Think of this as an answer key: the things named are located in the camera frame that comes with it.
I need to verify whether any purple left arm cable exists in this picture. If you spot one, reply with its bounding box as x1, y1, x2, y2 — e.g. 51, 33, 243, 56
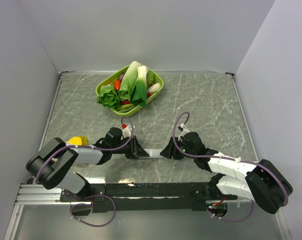
34, 115, 135, 185

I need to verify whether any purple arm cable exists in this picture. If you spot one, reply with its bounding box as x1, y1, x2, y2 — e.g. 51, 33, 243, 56
34, 115, 135, 185
172, 111, 289, 207

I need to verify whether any green lettuce toy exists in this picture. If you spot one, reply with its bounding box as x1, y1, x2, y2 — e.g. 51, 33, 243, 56
97, 84, 121, 109

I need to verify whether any red chili pepper toy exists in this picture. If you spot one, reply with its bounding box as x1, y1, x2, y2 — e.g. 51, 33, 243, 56
120, 92, 152, 105

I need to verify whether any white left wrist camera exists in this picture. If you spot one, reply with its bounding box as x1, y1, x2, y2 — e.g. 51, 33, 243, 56
122, 123, 135, 138

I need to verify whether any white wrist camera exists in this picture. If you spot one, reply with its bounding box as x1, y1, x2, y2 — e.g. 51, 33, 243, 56
178, 123, 190, 141
122, 123, 135, 138

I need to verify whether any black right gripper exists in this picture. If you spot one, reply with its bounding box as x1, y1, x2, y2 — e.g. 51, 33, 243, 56
159, 136, 196, 160

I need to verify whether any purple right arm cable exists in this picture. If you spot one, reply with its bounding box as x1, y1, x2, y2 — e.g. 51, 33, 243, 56
172, 111, 289, 207

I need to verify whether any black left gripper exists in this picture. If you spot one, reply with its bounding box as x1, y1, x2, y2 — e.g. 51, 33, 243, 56
111, 135, 149, 159

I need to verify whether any yellow napa cabbage toy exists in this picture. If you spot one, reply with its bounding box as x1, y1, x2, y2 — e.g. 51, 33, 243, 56
66, 136, 88, 146

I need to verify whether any light green plastic basket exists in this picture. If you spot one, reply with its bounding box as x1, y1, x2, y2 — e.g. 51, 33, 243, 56
95, 61, 164, 117

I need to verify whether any orange carrot toy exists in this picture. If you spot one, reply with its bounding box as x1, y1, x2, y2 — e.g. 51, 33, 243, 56
113, 79, 121, 91

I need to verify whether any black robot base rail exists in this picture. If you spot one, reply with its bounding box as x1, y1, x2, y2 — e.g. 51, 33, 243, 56
60, 182, 237, 213

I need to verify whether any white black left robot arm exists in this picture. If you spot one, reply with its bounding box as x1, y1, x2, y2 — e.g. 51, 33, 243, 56
26, 127, 150, 201

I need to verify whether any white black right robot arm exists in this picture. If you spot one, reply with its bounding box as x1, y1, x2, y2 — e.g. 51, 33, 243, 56
160, 132, 293, 214

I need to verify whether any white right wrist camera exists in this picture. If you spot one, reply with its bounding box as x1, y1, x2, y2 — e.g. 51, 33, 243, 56
178, 123, 190, 141

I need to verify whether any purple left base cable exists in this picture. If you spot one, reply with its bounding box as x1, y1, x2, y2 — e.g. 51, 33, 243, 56
69, 194, 117, 228

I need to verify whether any light green cabbage toy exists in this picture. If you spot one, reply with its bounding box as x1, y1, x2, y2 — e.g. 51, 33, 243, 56
118, 61, 141, 100

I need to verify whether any dark green bok choy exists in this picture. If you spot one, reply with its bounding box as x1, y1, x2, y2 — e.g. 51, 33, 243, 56
130, 66, 148, 107

